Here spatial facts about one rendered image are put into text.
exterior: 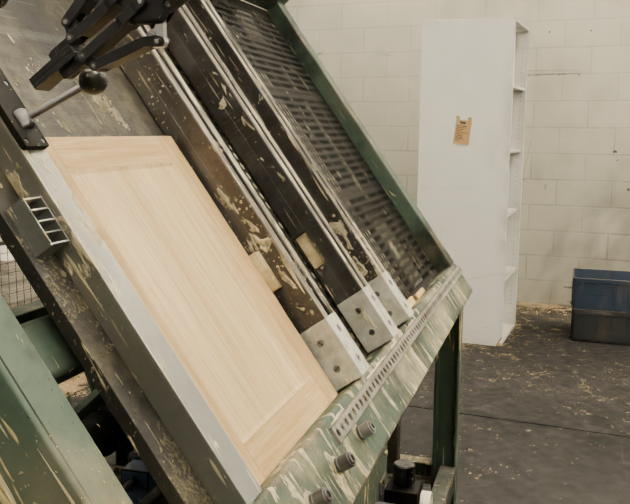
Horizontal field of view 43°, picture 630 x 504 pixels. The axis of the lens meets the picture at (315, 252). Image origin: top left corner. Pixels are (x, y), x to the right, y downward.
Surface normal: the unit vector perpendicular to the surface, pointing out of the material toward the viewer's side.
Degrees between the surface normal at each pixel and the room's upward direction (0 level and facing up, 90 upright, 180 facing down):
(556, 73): 90
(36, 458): 90
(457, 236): 90
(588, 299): 90
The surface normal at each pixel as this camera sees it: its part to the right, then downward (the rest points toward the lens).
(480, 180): -0.38, 0.14
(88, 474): 0.79, -0.53
